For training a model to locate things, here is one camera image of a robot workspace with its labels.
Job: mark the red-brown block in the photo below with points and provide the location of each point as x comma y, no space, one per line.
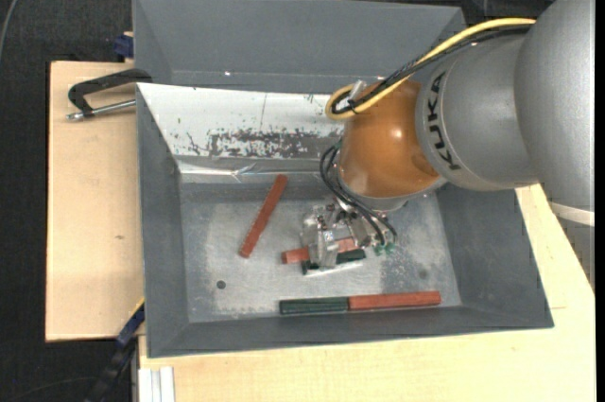
295,255
263,216
394,300

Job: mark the dark green flat block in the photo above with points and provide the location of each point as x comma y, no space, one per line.
313,306

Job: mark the grey metal bin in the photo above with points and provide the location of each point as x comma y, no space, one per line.
283,36

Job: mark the pale wood flat board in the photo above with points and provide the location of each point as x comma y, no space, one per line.
90,201

